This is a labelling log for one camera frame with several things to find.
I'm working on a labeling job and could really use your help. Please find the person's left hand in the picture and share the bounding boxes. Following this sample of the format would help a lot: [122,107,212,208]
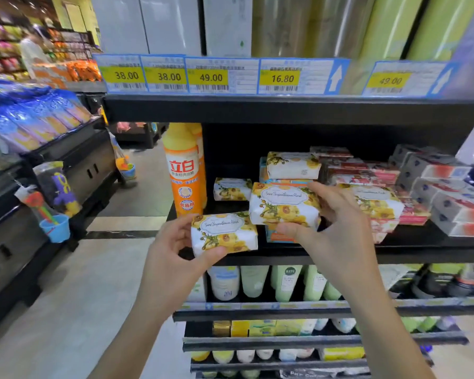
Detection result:
[142,214,229,312]

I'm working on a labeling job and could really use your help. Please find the person's right hand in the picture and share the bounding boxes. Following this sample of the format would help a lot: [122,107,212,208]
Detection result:
[276,181,382,303]

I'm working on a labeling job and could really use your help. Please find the sunflower print soap packet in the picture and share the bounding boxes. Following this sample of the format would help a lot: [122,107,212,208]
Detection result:
[214,177,253,202]
[266,152,322,180]
[249,182,321,230]
[191,212,258,258]
[338,184,404,220]

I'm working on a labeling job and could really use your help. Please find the person's left forearm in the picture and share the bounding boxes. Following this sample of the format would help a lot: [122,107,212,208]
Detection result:
[89,302,175,379]

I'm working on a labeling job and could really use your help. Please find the person's right forearm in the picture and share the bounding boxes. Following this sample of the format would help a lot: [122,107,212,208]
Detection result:
[340,286,436,379]

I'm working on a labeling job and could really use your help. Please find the blue and orange soap packet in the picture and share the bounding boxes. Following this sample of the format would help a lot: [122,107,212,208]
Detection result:
[265,225,301,244]
[259,157,313,184]

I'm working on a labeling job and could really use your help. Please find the row of pale lotion bottles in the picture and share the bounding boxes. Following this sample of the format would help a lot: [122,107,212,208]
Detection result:
[187,265,343,303]

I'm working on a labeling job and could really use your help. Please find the row of yellow boxes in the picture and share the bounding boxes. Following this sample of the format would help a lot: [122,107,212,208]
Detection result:
[213,320,317,338]

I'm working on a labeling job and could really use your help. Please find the stack of pink soap boxes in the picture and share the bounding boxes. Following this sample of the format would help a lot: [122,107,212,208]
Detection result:
[310,146,431,244]

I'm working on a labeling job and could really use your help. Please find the orange detergent bottle yellow cap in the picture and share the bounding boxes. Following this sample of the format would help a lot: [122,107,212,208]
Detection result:
[162,123,204,217]
[186,123,208,210]

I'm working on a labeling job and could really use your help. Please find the row of small pale bottles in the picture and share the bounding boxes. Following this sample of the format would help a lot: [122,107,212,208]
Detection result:
[191,349,315,363]

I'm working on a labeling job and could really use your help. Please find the black shelf unit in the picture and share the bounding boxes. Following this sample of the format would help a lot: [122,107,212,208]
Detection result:
[103,94,474,379]

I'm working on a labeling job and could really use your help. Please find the yellow flat box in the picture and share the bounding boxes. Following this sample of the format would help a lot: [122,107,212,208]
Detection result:
[319,347,366,361]

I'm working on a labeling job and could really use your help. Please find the bagged colourful beach toy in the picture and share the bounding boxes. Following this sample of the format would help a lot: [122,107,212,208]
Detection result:
[108,131,137,183]

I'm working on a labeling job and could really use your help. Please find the black low table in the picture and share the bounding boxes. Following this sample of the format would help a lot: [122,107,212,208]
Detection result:
[109,122,169,149]

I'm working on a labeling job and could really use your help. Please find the row of dark bottles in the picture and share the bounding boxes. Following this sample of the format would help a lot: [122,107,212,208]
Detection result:
[391,263,474,300]

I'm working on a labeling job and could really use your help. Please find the blue price tag with arrow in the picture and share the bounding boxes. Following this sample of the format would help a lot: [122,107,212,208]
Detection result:
[258,58,350,95]
[362,61,460,97]

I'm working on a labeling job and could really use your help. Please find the stack of white soap boxes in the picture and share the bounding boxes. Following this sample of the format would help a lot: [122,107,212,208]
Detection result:
[389,144,474,238]

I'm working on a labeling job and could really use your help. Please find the bagged purple toy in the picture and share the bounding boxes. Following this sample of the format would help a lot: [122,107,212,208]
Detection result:
[33,161,83,218]

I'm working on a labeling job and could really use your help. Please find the bagged toy with blue bucket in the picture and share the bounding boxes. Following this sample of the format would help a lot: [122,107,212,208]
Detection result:
[14,184,71,244]

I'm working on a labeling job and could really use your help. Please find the blue and yellow price tag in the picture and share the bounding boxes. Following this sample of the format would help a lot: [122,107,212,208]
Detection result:
[94,54,147,93]
[140,55,189,93]
[185,57,260,94]

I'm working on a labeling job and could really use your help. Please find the black display counter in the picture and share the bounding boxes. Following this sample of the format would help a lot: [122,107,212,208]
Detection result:
[0,116,118,336]

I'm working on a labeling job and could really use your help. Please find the silver foil rolls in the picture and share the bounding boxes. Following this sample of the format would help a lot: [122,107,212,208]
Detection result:
[252,0,377,60]

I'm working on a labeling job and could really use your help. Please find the green wrapped roll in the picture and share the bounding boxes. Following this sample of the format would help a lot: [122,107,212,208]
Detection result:
[342,0,426,95]
[406,0,474,62]

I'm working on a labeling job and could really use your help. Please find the white flat box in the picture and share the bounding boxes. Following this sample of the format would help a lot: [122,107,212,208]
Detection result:
[202,0,254,58]
[90,0,149,55]
[139,0,203,56]

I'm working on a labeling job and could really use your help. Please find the pile of orange packets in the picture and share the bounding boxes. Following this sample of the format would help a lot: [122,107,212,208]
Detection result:
[32,60,103,90]

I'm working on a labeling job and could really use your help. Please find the pile of blue packets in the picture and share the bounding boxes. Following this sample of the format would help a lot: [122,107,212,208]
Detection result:
[0,78,92,155]

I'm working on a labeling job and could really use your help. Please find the purple packaged item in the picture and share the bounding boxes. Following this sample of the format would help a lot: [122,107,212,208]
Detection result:
[443,0,474,100]

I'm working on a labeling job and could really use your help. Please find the shelves of colourful snack bags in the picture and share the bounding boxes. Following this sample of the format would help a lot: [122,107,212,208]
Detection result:
[0,20,30,82]

